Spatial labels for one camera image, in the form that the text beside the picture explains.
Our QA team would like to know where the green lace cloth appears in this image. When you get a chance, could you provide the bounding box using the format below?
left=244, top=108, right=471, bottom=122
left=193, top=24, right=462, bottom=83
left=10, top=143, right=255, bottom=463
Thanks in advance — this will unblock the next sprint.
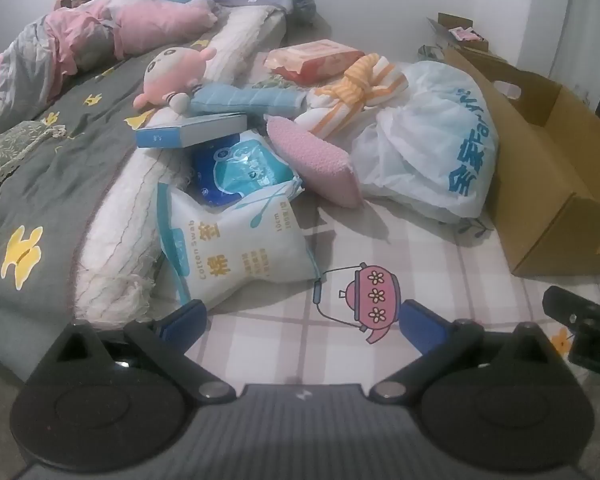
left=0, top=120, right=68, bottom=201

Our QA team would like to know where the white fringed blanket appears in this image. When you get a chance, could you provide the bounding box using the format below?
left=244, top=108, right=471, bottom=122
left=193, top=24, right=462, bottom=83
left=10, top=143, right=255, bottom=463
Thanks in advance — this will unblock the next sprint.
left=72, top=7, right=288, bottom=326

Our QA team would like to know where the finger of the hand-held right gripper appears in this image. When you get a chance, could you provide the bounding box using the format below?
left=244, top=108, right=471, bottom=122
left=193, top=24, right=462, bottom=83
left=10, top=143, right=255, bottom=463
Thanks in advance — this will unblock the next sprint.
left=542, top=285, right=600, bottom=332

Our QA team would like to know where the white plastic bag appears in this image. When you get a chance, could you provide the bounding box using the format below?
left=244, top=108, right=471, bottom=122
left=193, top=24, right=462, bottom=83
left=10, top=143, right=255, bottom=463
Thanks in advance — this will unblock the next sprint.
left=352, top=60, right=498, bottom=223

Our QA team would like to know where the orange striped plush toy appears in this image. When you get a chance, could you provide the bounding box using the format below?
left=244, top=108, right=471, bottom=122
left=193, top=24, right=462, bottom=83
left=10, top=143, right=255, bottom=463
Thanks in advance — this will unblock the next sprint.
left=294, top=52, right=411, bottom=138

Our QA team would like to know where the large cardboard box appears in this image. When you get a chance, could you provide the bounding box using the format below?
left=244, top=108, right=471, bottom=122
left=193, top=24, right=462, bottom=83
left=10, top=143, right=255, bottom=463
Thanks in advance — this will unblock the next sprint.
left=442, top=45, right=600, bottom=278

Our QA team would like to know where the blue and white box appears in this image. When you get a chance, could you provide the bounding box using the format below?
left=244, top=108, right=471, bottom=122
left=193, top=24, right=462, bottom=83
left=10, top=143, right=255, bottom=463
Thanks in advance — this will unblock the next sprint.
left=135, top=112, right=248, bottom=149

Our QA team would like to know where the small open cardboard box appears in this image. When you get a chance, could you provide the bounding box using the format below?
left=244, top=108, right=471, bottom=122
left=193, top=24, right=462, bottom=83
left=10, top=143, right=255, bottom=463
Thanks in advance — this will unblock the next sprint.
left=426, top=12, right=491, bottom=53

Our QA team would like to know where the white cotton swab bag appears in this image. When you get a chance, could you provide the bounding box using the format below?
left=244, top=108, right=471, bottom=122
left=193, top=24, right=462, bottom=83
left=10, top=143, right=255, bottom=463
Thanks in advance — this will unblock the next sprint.
left=157, top=180, right=323, bottom=311

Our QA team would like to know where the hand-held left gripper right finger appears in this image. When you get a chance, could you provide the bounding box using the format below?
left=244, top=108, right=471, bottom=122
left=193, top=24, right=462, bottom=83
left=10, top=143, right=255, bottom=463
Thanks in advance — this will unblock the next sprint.
left=367, top=299, right=551, bottom=403

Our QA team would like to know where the pink plush toy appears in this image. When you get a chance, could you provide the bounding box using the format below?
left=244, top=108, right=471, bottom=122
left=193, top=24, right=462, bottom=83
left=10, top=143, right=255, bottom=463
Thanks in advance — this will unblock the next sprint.
left=132, top=45, right=218, bottom=113

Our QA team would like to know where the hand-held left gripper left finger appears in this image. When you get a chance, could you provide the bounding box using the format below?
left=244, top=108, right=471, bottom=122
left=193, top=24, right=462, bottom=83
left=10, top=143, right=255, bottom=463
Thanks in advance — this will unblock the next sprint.
left=55, top=299, right=236, bottom=403

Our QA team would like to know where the pink sponge pad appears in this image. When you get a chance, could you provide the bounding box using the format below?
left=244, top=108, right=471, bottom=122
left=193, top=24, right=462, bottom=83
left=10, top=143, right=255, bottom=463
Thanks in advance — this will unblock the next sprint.
left=265, top=115, right=363, bottom=209

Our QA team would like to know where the grey quilt with yellow prints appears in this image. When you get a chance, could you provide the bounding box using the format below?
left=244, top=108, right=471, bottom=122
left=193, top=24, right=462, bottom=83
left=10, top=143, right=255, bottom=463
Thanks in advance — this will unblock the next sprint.
left=0, top=25, right=221, bottom=356

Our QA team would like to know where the red wet wipes pack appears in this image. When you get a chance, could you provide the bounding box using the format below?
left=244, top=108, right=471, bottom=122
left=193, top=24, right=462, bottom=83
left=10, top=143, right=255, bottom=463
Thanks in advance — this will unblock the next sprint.
left=264, top=40, right=366, bottom=83

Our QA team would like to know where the blue towel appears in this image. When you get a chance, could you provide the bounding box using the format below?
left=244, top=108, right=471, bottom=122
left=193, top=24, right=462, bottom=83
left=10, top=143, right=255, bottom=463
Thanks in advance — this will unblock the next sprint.
left=190, top=84, right=308, bottom=117

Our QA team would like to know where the blue teal tissue pack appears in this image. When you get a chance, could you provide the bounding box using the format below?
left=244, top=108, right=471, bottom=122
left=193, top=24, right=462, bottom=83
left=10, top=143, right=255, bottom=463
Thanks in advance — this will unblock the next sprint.
left=190, top=130, right=306, bottom=208

